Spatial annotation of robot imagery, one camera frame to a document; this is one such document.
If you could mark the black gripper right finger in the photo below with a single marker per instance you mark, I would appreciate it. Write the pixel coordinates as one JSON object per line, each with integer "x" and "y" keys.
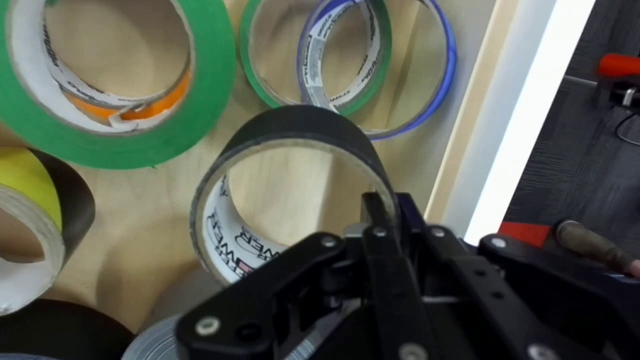
{"x": 410, "y": 216}

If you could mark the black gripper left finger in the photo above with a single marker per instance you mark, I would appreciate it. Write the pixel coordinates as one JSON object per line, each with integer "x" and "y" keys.
{"x": 373, "y": 213}

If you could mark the blue tape roll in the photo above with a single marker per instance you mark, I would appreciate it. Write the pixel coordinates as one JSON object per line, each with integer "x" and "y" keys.
{"x": 448, "y": 73}

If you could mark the thin green tape roll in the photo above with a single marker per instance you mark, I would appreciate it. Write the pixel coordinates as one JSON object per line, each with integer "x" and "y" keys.
{"x": 326, "y": 52}

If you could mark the white wooden open drawer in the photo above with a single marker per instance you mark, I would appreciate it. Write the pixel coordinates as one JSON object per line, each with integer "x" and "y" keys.
{"x": 461, "y": 166}

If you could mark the orange tape roll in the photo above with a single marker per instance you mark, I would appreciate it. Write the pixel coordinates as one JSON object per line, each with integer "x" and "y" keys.
{"x": 106, "y": 109}

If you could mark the yellow black tape roll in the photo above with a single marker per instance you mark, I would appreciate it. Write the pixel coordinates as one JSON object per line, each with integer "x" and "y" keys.
{"x": 45, "y": 213}

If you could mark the large black tape roll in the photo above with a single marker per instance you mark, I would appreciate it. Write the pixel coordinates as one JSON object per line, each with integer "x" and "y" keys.
{"x": 62, "y": 330}

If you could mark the silver duct tape roll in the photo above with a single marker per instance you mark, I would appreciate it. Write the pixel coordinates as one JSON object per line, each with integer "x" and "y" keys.
{"x": 159, "y": 340}

